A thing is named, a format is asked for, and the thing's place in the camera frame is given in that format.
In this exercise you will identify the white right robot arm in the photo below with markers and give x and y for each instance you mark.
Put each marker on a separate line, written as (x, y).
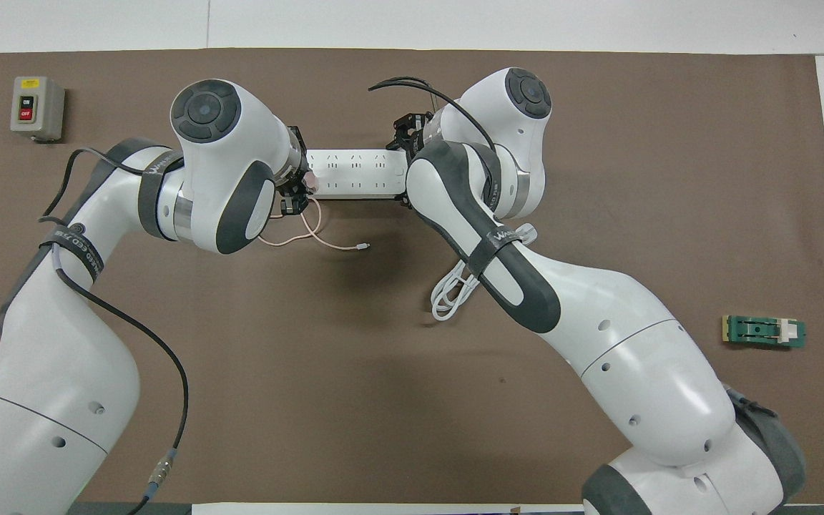
(634, 336)

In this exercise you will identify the pink charger adapter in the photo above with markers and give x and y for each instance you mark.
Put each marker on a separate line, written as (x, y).
(311, 183)

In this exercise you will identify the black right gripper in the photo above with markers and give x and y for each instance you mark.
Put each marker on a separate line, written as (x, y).
(428, 123)

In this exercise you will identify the grey on-off switch box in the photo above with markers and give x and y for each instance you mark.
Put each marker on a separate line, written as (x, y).
(36, 107)

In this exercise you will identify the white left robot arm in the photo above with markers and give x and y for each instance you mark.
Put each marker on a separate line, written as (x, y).
(61, 357)

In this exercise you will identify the white power strip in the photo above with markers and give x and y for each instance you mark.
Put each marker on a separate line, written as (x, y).
(358, 174)

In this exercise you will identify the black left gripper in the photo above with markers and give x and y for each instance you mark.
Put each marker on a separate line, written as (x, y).
(296, 143)

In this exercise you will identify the brown table mat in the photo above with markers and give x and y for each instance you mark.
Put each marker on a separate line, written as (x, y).
(355, 400)

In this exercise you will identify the green knife switch yellow base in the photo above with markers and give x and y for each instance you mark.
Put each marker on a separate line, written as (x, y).
(762, 332)

